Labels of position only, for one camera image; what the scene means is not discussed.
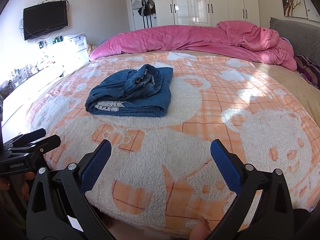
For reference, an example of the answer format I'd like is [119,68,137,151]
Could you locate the flower wall painting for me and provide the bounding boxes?
[277,0,320,22]

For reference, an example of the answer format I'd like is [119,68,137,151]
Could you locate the person's left hand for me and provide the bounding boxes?
[0,171,36,201]

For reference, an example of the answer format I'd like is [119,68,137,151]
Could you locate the black hanging bag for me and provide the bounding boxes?
[138,0,157,28]

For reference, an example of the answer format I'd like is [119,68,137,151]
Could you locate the blue denim pants lace trim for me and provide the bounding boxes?
[85,64,174,118]

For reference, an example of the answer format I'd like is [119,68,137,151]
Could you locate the white wardrobe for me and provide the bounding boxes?
[113,0,261,28]

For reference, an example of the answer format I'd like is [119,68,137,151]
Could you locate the grey padded headboard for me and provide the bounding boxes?
[269,17,320,61]

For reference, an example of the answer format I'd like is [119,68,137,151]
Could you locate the white storage drawers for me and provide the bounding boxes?
[63,33,87,53]

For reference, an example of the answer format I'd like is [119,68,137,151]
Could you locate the pink duvet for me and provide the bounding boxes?
[89,21,298,71]

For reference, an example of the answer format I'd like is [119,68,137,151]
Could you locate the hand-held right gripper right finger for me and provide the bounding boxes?
[207,139,295,240]

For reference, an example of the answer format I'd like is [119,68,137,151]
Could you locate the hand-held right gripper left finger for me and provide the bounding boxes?
[26,139,121,240]

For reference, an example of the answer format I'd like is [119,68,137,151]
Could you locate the orange white fleece blanket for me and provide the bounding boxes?
[25,51,320,233]

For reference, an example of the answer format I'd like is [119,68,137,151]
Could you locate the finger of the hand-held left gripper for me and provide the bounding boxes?
[10,135,61,156]
[3,128,47,149]

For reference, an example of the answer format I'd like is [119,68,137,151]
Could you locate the purple striped pillow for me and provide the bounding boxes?
[294,55,320,90]

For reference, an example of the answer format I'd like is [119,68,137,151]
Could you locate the cluttered white desk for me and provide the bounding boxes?
[0,33,88,101]

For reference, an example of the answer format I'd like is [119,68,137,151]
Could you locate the black wall television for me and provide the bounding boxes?
[23,0,69,41]

